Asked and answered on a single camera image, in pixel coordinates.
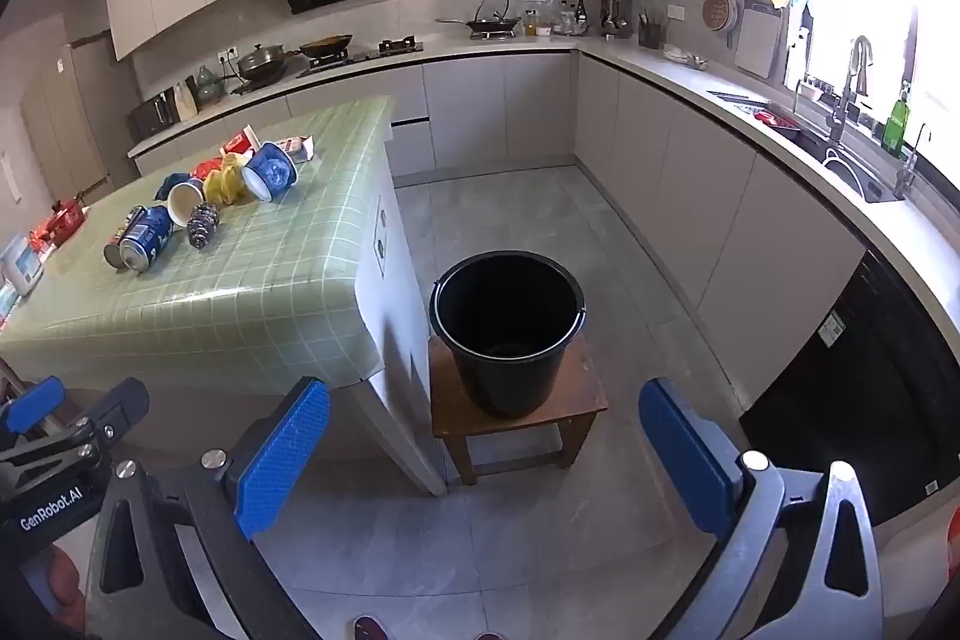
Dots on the red plastic bag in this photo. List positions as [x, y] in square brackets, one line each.
[206, 168]

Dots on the red paper cup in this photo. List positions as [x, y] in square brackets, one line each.
[238, 141]

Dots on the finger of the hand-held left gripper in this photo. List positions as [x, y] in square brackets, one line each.
[30, 404]
[120, 406]

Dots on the person's left hand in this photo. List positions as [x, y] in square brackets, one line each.
[56, 584]

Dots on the grey kitchen countertop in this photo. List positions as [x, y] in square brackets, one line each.
[652, 59]

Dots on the covered grey wok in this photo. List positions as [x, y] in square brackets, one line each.
[259, 61]

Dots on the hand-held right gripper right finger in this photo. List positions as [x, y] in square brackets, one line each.
[686, 460]

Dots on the kitchen utensil rack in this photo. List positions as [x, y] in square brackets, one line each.
[611, 14]

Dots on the white wall note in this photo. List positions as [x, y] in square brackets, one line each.
[9, 175]

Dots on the small steel faucet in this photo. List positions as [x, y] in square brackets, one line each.
[907, 168]

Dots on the white paper cup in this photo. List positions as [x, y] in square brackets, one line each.
[184, 201]

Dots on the dark drink can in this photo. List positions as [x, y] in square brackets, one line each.
[114, 246]

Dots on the orange red packet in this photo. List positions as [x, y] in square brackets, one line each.
[41, 235]

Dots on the black chopstick holder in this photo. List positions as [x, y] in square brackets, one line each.
[649, 34]

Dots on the steel sink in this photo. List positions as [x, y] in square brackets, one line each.
[847, 168]

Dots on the black induction cooker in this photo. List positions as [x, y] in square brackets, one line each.
[255, 84]

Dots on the green ceramic jar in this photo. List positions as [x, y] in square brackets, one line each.
[208, 85]

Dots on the grey lower cabinets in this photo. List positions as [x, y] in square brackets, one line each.
[480, 108]

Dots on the white kitchen island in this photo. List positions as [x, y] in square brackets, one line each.
[390, 340]

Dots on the blue cloth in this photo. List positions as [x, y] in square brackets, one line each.
[166, 184]

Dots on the white cutting board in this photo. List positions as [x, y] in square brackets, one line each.
[757, 44]

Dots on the yellow oil bottle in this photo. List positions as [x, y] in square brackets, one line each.
[531, 21]

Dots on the steel kitchen faucet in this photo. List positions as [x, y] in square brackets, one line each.
[855, 78]

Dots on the black plastic bucket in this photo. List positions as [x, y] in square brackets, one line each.
[510, 377]

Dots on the frying pan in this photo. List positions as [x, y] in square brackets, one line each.
[326, 42]

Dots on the white bag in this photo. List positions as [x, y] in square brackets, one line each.
[184, 102]

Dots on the white red milk carton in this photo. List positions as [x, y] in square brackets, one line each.
[294, 145]

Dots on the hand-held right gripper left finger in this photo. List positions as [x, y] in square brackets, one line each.
[281, 452]

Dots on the white small appliance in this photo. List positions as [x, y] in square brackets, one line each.
[19, 269]

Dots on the round woven trivet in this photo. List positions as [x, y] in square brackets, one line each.
[718, 10]

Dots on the brown wooden stool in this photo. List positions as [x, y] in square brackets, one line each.
[577, 400]

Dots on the dark sauce bottle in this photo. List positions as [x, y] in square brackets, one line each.
[580, 10]

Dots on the blue drink can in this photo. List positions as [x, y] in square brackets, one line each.
[142, 242]

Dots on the red sink tray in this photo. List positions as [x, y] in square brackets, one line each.
[776, 121]

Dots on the blue instant noodle cup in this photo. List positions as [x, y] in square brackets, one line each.
[274, 171]

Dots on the black built-in dishwasher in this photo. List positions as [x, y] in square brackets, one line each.
[862, 385]

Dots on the black gas hob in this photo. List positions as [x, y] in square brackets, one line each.
[375, 54]

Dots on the yellow sponge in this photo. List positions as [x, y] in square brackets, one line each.
[225, 183]

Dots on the wok with glass lid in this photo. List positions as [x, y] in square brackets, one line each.
[491, 21]

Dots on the beige refrigerator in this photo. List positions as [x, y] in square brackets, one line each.
[56, 115]

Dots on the black toaster oven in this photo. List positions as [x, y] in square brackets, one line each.
[154, 115]

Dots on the green detergent bottle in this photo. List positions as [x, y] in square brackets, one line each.
[896, 123]

